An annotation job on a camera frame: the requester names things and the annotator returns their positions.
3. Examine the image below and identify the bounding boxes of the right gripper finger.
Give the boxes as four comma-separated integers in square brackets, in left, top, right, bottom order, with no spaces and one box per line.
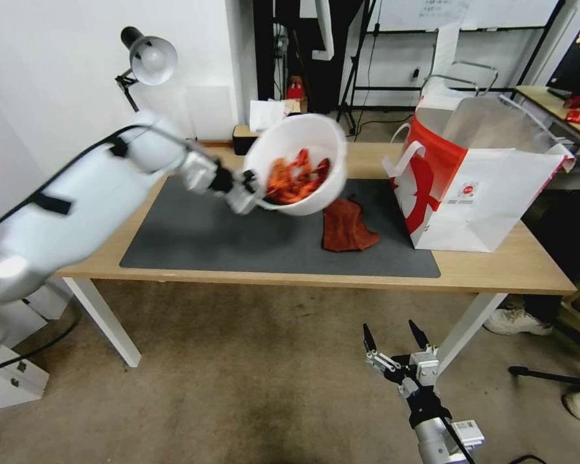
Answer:
[407,318,441,362]
[362,322,401,378]

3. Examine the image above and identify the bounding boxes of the white round plastic container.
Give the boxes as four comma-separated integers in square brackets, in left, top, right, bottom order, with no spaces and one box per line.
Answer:
[242,113,349,217]

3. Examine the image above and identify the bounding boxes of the red cooked shrimp pile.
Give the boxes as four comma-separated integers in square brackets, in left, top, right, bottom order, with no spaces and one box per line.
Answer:
[264,148,333,206]

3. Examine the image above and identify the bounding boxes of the white paper bag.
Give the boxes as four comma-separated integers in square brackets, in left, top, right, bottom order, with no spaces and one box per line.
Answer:
[249,98,292,133]

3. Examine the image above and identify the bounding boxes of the red-brown towel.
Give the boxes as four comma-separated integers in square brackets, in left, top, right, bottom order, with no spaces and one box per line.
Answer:
[322,193,382,254]

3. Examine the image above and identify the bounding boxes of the white red takeout bag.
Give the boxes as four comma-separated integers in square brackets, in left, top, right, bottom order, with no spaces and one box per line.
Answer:
[381,77,575,254]

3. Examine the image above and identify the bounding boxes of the black box with wooden top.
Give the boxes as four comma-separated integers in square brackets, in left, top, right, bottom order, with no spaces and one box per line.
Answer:
[231,124,263,157]

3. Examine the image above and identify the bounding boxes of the dark grey table mat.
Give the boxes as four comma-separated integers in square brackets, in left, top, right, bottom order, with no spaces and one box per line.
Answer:
[119,177,442,279]

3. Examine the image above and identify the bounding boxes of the wooden table with white legs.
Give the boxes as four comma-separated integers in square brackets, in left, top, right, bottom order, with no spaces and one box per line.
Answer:
[57,140,579,383]

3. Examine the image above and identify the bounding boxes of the red cardboard box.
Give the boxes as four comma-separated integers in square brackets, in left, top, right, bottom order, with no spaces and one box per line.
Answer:
[285,77,311,115]

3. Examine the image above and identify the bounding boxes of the black tripod leg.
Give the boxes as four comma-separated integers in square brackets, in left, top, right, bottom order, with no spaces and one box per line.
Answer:
[507,365,580,389]

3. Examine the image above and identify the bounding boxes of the white desk lamp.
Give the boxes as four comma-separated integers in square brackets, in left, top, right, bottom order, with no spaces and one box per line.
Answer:
[113,26,179,113]

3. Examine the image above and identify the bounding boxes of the black tripod stand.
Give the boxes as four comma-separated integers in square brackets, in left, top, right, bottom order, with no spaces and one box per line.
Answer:
[335,0,383,137]

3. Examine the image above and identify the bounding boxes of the person's leg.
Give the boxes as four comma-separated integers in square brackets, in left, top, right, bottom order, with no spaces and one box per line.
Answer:
[521,186,580,325]

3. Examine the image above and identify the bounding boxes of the wooden side table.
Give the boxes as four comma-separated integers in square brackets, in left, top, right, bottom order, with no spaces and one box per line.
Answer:
[511,84,580,157]

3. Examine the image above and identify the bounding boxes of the white equipment case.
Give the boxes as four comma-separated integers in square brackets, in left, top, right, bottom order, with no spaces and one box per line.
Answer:
[0,289,50,415]

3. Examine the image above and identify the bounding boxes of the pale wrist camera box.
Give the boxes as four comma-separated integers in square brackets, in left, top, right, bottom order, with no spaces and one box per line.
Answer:
[409,351,441,386]
[225,185,264,215]

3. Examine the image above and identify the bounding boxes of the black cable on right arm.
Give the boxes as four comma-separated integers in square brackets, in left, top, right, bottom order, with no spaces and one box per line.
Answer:
[436,409,478,464]

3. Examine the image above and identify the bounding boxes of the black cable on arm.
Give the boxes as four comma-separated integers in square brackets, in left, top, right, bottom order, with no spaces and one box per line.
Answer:
[0,124,223,238]
[436,409,478,464]

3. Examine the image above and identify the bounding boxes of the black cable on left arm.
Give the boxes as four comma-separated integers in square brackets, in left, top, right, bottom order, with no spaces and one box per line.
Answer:
[0,124,223,238]

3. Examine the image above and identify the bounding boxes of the black floor cable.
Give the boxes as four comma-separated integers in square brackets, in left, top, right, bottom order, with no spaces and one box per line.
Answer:
[0,289,84,379]

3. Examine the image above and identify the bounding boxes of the metal frame chair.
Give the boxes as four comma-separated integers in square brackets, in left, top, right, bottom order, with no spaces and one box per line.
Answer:
[422,60,499,99]

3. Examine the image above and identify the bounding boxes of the whiteboard on black frame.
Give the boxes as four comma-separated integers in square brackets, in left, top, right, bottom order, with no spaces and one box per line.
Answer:
[366,0,567,100]

